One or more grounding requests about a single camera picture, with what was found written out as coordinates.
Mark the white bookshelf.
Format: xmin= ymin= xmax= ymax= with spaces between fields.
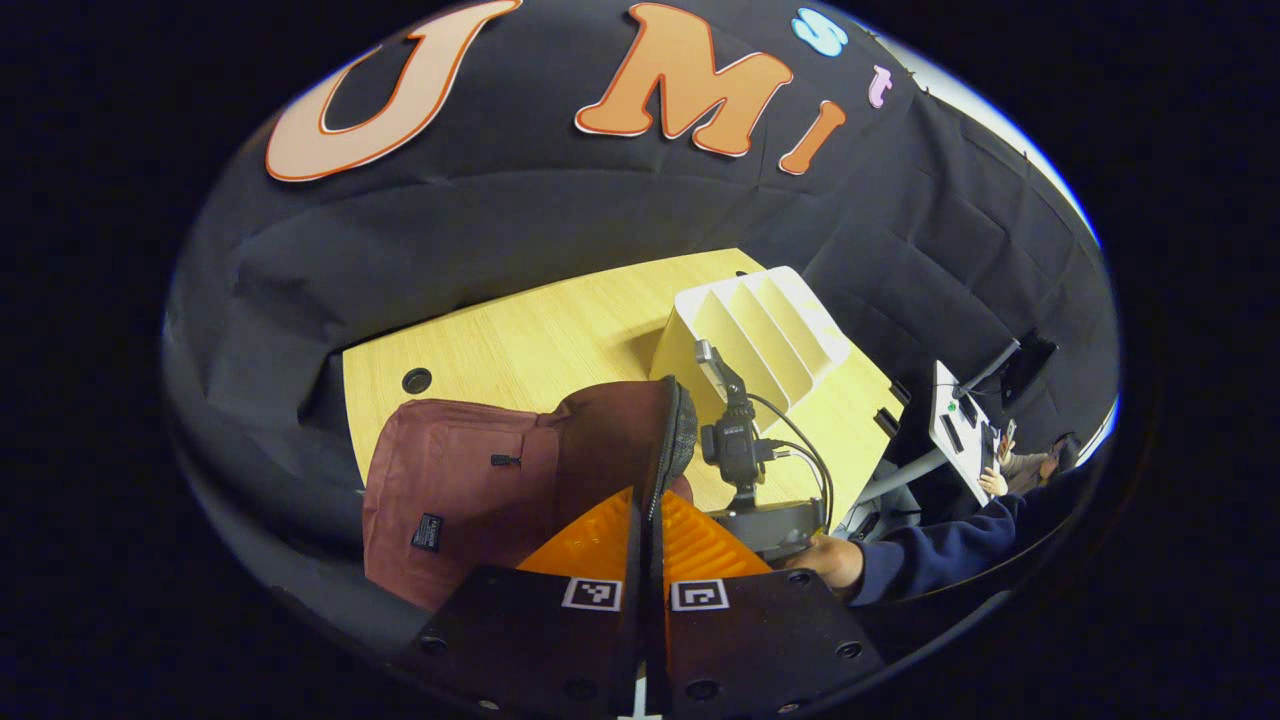
xmin=650 ymin=265 xmax=853 ymax=406

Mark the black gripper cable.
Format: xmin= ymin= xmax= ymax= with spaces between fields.
xmin=750 ymin=393 xmax=834 ymax=531
xmin=772 ymin=440 xmax=827 ymax=506

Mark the black backdrop cloth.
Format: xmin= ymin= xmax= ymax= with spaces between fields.
xmin=165 ymin=0 xmax=1121 ymax=641

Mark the maroon schoolbag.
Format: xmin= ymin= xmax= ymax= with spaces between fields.
xmin=360 ymin=375 xmax=701 ymax=611

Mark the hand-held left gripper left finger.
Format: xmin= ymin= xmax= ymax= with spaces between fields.
xmin=400 ymin=487 xmax=641 ymax=716

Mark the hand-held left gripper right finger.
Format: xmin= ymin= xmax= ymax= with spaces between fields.
xmin=650 ymin=490 xmax=886 ymax=716

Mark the white desk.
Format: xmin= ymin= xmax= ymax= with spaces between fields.
xmin=928 ymin=360 xmax=1003 ymax=506

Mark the black monitor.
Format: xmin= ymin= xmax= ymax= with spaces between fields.
xmin=1000 ymin=333 xmax=1059 ymax=408

